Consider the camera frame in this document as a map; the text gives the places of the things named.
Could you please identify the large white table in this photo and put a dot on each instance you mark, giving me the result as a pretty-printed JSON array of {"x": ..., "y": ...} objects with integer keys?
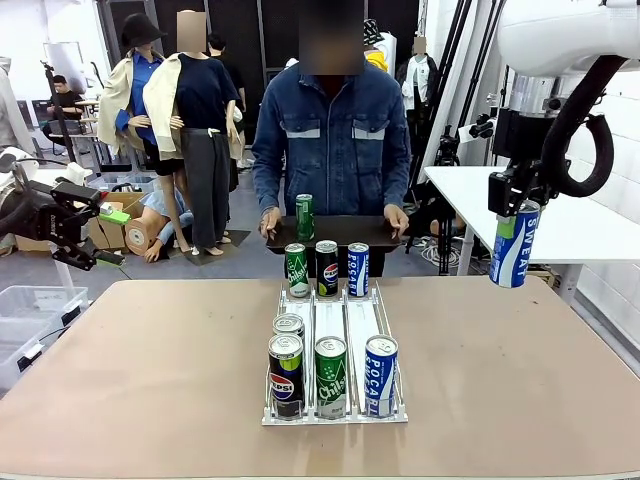
[{"x": 465, "y": 195}]

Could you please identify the person's left hand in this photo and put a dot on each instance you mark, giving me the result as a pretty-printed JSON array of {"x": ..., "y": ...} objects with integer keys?
[{"x": 397, "y": 220}]

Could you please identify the white tag on right arm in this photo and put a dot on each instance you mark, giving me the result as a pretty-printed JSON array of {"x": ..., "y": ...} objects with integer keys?
[{"x": 467, "y": 134}]

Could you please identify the brown cardboard box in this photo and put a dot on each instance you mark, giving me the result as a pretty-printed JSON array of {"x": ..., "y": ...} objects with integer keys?
[{"x": 107, "y": 239}]

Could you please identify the person in denim jacket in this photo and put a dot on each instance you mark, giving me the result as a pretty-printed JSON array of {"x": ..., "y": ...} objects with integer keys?
[{"x": 330, "y": 150}]

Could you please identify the person in grey hoodie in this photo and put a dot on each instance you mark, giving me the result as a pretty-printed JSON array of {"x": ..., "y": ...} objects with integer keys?
[{"x": 10, "y": 115}]

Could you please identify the black serving tray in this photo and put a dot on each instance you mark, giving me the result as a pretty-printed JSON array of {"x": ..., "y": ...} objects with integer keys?
[{"x": 345, "y": 230}]

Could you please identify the white can dispenser rack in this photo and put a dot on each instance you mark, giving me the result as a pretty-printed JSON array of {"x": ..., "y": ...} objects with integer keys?
[{"x": 360, "y": 315}]

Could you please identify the mannequin in white jacket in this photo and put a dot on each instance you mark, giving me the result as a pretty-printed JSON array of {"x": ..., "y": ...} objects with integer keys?
[{"x": 420, "y": 80}]

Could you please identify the mannequin torso in blue shirt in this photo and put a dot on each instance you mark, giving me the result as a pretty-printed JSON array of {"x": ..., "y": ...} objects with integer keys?
[{"x": 150, "y": 225}]

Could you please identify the clear plastic storage bin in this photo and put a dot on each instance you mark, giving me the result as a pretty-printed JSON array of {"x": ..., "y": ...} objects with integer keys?
[
  {"x": 15, "y": 350},
  {"x": 30, "y": 300}
]

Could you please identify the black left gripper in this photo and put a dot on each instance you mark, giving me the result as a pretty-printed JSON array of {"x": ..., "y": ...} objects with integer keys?
[{"x": 62, "y": 215}]

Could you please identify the black camera tripod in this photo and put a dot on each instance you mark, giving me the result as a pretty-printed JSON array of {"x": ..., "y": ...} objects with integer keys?
[{"x": 446, "y": 150}]

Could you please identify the person bucket hat yellow hoodie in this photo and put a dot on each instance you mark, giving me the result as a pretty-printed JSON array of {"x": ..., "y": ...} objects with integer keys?
[{"x": 377, "y": 60}]

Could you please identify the standing man black shirt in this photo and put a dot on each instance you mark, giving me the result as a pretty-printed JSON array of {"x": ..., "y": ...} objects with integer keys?
[{"x": 227, "y": 70}]

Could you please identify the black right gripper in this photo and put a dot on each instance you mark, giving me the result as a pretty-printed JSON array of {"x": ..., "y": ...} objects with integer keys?
[{"x": 525, "y": 182}]

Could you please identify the white table with round leg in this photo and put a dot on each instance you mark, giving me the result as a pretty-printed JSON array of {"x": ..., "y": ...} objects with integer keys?
[{"x": 80, "y": 175}]

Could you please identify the black Pepsi can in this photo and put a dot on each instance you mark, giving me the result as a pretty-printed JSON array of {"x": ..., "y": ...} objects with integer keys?
[
  {"x": 286, "y": 375},
  {"x": 327, "y": 270},
  {"x": 288, "y": 325}
]

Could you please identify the green Chilsung soda can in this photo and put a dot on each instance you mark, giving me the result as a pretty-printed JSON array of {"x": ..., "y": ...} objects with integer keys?
[
  {"x": 331, "y": 380},
  {"x": 297, "y": 272},
  {"x": 304, "y": 220}
]

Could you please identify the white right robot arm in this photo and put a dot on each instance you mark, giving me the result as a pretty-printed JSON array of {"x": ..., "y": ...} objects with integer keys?
[{"x": 550, "y": 30}]

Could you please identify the person's left forearm denim sleeve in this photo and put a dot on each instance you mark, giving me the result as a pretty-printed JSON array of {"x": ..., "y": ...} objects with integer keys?
[{"x": 397, "y": 182}]

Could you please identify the person's right forearm denim sleeve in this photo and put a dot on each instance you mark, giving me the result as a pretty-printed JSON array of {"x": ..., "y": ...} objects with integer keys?
[{"x": 267, "y": 185}]

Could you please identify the leaning black light stands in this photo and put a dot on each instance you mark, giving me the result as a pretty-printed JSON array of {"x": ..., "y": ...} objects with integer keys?
[{"x": 460, "y": 50}]

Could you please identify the person's right hand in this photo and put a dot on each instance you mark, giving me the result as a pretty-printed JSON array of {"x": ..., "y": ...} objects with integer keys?
[{"x": 271, "y": 222}]

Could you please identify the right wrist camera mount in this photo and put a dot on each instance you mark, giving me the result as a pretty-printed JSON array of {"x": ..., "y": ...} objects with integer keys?
[{"x": 520, "y": 132}]

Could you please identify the wooden crate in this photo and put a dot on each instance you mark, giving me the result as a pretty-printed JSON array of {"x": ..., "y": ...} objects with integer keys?
[{"x": 550, "y": 277}]

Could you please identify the blue Pocari Sweat can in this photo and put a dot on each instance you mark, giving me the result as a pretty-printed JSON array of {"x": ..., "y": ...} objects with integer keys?
[
  {"x": 515, "y": 250},
  {"x": 358, "y": 270},
  {"x": 381, "y": 380}
]

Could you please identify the seated man black t-shirt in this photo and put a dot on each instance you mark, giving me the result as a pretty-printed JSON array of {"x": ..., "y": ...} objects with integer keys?
[{"x": 67, "y": 100}]

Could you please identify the black mannequin base plate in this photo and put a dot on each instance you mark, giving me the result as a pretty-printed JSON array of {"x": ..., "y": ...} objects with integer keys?
[{"x": 230, "y": 240}]

